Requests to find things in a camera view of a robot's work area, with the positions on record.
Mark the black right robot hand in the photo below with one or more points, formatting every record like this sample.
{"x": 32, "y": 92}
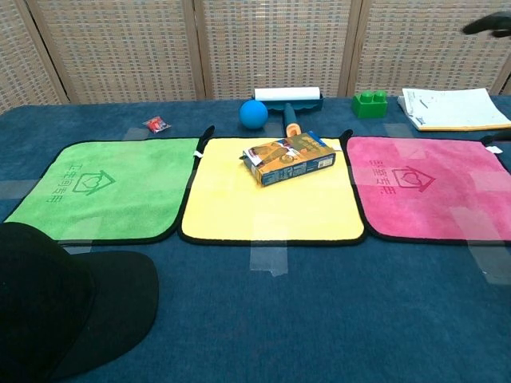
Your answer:
{"x": 495, "y": 23}

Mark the colourful cardboard box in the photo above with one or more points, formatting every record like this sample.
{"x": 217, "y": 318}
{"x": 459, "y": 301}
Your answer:
{"x": 291, "y": 159}

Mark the woven folding screen panel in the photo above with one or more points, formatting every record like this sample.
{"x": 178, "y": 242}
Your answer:
{"x": 423, "y": 52}
{"x": 120, "y": 48}
{"x": 279, "y": 44}
{"x": 16, "y": 56}

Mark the white paper stack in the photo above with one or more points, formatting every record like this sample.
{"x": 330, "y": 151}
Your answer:
{"x": 451, "y": 107}

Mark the green toy building block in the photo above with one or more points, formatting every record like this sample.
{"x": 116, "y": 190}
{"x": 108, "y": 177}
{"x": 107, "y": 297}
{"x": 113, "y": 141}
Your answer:
{"x": 369, "y": 107}

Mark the pink microfiber cloth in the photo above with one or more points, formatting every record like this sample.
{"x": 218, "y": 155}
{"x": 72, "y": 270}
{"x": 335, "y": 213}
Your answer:
{"x": 419, "y": 199}

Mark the clear tape strip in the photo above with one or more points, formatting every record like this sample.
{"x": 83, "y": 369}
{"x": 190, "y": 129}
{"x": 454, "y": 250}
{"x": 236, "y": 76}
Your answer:
{"x": 16, "y": 189}
{"x": 493, "y": 263}
{"x": 268, "y": 259}
{"x": 80, "y": 249}

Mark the blue ball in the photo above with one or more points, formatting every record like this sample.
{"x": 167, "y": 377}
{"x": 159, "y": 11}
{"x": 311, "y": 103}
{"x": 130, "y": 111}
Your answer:
{"x": 253, "y": 115}

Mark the yellow microfiber cloth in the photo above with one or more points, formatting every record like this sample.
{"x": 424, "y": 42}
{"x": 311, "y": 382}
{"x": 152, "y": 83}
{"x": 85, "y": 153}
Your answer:
{"x": 275, "y": 207}

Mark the red candy wrapper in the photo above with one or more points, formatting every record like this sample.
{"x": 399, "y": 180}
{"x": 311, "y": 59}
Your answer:
{"x": 156, "y": 124}

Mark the green microfiber cloth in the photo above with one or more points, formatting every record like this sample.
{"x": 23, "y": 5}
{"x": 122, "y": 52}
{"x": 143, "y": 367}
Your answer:
{"x": 120, "y": 199}

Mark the black baseball cap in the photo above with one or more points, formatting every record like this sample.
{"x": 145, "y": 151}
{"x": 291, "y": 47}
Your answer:
{"x": 60, "y": 311}

